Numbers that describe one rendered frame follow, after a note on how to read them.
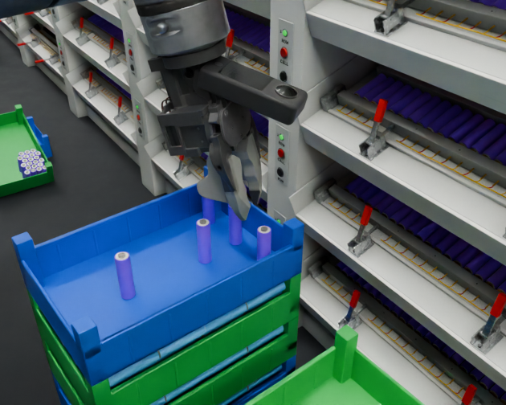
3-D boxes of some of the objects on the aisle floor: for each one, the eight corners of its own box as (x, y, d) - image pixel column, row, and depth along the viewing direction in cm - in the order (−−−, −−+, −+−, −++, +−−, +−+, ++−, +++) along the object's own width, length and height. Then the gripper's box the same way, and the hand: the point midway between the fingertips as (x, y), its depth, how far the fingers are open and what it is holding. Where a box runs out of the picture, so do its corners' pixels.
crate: (-38, 181, 186) (-45, 160, 181) (-50, 157, 200) (-56, 136, 195) (52, 156, 200) (48, 136, 195) (35, 135, 214) (31, 116, 209)
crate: (54, 181, 186) (52, 165, 180) (-10, 200, 176) (-14, 184, 170) (22, 120, 199) (20, 104, 193) (-39, 135, 189) (-43, 117, 183)
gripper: (177, 38, 68) (224, 190, 78) (128, 68, 60) (186, 235, 69) (240, 28, 64) (280, 190, 74) (197, 58, 56) (249, 236, 66)
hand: (252, 202), depth 70 cm, fingers open, 3 cm apart
